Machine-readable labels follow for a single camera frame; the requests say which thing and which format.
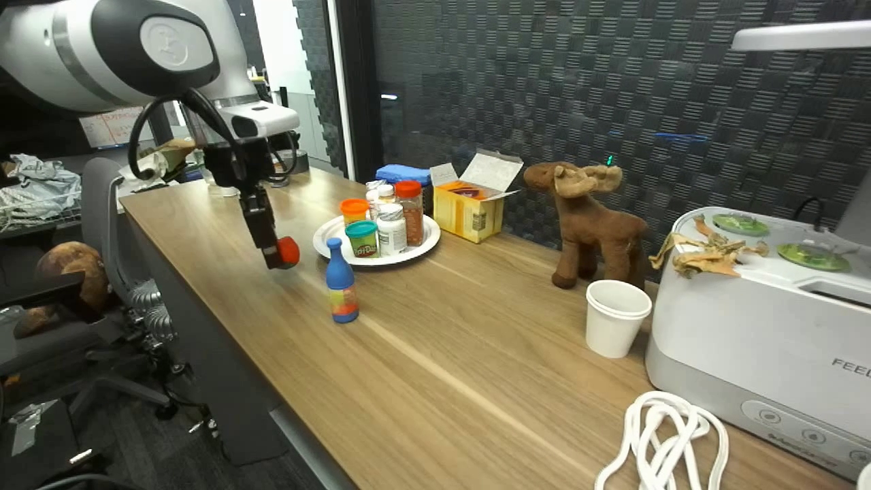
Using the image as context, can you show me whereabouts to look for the blue folded cloth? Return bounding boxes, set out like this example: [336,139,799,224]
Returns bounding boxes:
[376,165,429,185]

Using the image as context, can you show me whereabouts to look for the white paper plate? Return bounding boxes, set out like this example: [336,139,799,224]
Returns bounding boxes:
[309,218,440,271]

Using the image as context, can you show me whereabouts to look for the wrist camera green-brown block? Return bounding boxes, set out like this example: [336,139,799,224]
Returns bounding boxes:
[145,101,302,181]

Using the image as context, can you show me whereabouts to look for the blue toy bottle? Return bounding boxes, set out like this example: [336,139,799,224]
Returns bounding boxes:
[324,237,358,324]

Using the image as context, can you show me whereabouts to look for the white appliance box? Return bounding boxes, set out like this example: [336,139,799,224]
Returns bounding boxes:
[644,208,871,479]

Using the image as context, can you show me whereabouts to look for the orange lid play-doh tub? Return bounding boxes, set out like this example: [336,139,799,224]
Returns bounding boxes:
[341,200,369,227]

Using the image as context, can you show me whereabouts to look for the brown moose plush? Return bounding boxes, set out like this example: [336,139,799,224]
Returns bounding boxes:
[523,162,647,288]

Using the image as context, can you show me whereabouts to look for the white coiled rope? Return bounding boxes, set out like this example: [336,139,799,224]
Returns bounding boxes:
[594,389,732,490]

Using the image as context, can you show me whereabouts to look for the white paper cup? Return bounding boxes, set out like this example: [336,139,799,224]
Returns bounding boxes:
[584,282,652,361]

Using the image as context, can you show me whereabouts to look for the tall white supplement bottle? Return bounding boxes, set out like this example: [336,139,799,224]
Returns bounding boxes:
[365,181,394,215]

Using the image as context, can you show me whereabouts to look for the teal lid play-doh tub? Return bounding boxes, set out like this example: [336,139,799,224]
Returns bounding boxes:
[346,222,379,260]

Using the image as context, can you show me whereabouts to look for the brown spice jar red lid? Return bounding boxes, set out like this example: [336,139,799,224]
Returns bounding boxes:
[394,181,425,246]

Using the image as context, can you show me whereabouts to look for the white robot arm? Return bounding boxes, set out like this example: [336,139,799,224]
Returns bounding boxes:
[0,0,298,267]

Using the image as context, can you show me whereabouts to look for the red strawberry toy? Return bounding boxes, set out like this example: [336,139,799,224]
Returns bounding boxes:
[277,237,298,267]

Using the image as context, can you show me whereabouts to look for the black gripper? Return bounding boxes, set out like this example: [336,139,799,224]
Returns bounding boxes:
[204,139,283,271]

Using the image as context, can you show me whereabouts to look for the yellow open tea box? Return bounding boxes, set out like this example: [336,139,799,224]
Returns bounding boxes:
[429,151,523,242]

